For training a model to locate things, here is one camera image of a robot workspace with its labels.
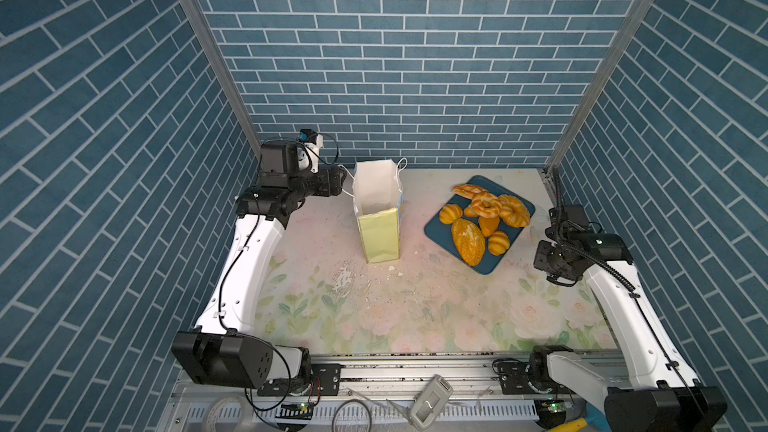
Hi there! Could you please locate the large sesame oval bread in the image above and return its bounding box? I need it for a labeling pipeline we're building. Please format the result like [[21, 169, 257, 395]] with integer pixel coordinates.
[[451, 218, 486, 267]]

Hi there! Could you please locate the white paper gift bag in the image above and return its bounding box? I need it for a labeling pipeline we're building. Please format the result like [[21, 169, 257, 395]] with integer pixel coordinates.
[[342, 157, 408, 264]]

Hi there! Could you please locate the long braided bread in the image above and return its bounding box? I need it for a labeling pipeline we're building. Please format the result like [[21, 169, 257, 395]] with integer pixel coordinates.
[[453, 183, 487, 200]]

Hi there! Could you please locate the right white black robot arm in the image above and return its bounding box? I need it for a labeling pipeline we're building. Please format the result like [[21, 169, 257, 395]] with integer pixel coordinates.
[[494, 204, 728, 431]]

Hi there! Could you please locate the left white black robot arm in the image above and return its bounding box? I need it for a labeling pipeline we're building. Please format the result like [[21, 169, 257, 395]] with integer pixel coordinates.
[[171, 129, 347, 394]]

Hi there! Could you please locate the right twisted knot bread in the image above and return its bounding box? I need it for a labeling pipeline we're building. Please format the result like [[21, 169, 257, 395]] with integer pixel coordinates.
[[499, 195, 530, 228]]

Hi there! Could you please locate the plain orange oval bread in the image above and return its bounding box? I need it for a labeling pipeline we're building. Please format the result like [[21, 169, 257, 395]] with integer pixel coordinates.
[[478, 216, 501, 237]]

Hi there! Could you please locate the small striped croissant bun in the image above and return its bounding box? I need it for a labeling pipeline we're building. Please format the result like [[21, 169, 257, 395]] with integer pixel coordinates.
[[487, 230, 511, 256]]

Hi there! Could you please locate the teal rectangular tray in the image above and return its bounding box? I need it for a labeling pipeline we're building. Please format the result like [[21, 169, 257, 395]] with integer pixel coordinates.
[[424, 175, 536, 275]]

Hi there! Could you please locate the round ridged bun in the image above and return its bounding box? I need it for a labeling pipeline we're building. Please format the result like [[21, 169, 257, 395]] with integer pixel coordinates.
[[438, 203, 463, 225]]

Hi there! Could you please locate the blue yellow toy wrench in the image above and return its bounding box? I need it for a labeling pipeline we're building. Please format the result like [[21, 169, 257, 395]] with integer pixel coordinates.
[[548, 418, 589, 432]]

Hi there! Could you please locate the grey plastic handheld device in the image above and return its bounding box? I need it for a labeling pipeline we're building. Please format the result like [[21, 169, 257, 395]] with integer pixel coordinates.
[[408, 375, 453, 431]]

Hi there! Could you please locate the clear tape roll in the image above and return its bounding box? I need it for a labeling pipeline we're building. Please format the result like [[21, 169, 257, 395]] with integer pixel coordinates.
[[201, 396, 254, 432]]

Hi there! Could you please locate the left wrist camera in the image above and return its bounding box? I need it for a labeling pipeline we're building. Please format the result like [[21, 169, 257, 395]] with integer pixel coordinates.
[[297, 129, 323, 173]]

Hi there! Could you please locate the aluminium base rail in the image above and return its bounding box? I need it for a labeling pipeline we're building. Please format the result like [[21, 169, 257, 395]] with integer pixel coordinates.
[[158, 352, 589, 431]]

